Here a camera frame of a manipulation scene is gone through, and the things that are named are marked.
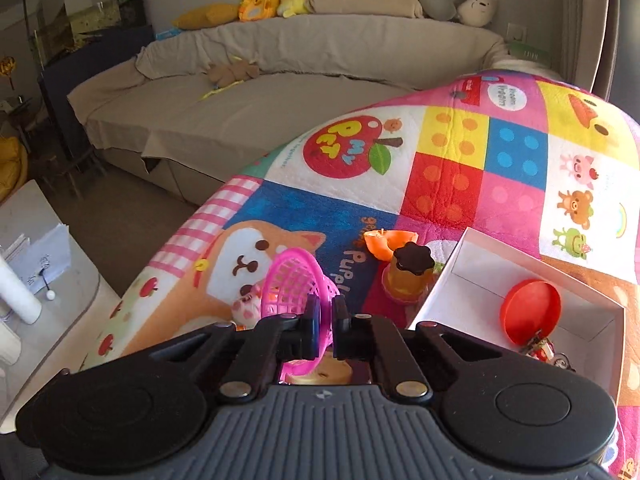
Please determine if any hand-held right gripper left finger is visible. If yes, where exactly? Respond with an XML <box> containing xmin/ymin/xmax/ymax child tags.
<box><xmin>147</xmin><ymin>294</ymin><xmax>325</xmax><ymax>403</ymax></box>

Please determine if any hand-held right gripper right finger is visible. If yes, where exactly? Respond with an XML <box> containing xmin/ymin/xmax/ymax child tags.
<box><xmin>331</xmin><ymin>294</ymin><xmax>503</xmax><ymax>403</ymax></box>

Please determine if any pink toy basket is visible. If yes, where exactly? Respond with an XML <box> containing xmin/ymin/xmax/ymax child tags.
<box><xmin>257</xmin><ymin>247</ymin><xmax>342</xmax><ymax>386</ymax></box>

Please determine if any dark brown paw toy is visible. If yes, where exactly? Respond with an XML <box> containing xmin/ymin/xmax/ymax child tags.
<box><xmin>381</xmin><ymin>241</ymin><xmax>442</xmax><ymax>306</ymax></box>

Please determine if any orange toy half shell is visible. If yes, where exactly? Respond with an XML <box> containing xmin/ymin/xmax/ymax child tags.
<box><xmin>363</xmin><ymin>228</ymin><xmax>419</xmax><ymax>262</ymax></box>

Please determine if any shallow cardboard box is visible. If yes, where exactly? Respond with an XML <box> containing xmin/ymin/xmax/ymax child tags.
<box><xmin>407</xmin><ymin>226</ymin><xmax>627</xmax><ymax>406</ymax></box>

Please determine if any colourful printed blanket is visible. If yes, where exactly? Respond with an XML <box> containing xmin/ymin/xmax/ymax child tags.
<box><xmin>80</xmin><ymin>71</ymin><xmax>640</xmax><ymax>480</ymax></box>

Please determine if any red round capsule half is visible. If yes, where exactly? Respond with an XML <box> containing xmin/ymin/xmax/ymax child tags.
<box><xmin>500</xmin><ymin>280</ymin><xmax>563</xmax><ymax>348</ymax></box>

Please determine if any beige covered sofa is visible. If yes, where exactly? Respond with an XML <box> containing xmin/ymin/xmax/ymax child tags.
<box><xmin>67</xmin><ymin>15</ymin><xmax>511</xmax><ymax>206</ymax></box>

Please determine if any brown plush toy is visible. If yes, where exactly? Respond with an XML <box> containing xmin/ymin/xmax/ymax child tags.
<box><xmin>206</xmin><ymin>62</ymin><xmax>261</xmax><ymax>87</ymax></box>

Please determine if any stack of white papers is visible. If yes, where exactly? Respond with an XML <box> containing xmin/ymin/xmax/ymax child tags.
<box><xmin>0</xmin><ymin>224</ymin><xmax>73</xmax><ymax>295</ymax></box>

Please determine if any white cylinder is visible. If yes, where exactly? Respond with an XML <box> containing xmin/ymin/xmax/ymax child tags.
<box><xmin>0</xmin><ymin>255</ymin><xmax>42</xmax><ymax>326</ymax></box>

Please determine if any white marble side table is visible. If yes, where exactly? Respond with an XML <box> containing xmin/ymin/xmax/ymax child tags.
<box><xmin>0</xmin><ymin>179</ymin><xmax>108</xmax><ymax>436</ymax></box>

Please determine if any yellow plush bag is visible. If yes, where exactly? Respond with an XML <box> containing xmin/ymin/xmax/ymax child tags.
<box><xmin>238</xmin><ymin>0</ymin><xmax>281</xmax><ymax>22</ymax></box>

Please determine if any yellow pillow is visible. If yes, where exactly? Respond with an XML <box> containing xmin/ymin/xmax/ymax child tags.
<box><xmin>172</xmin><ymin>3</ymin><xmax>242</xmax><ymax>31</ymax></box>

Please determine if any green box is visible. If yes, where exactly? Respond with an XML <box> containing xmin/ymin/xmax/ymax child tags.
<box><xmin>507</xmin><ymin>42</ymin><xmax>553</xmax><ymax>68</ymax></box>

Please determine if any dark cabinet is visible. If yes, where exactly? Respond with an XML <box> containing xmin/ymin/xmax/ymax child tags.
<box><xmin>37</xmin><ymin>25</ymin><xmax>156</xmax><ymax>161</ymax></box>

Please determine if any yellow bean bag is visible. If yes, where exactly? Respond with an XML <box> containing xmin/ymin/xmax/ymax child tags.
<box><xmin>0</xmin><ymin>136</ymin><xmax>30</xmax><ymax>201</ymax></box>

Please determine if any glass fish tank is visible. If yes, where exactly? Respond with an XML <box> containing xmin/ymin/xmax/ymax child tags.
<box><xmin>22</xmin><ymin>0</ymin><xmax>153</xmax><ymax>68</ymax></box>

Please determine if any beige upholstered panel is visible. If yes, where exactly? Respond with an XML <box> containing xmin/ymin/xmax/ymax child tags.
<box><xmin>560</xmin><ymin>0</ymin><xmax>621</xmax><ymax>101</ymax></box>

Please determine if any small red keychain toy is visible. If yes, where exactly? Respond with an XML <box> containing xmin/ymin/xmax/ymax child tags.
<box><xmin>520</xmin><ymin>330</ymin><xmax>576</xmax><ymax>373</ymax></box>

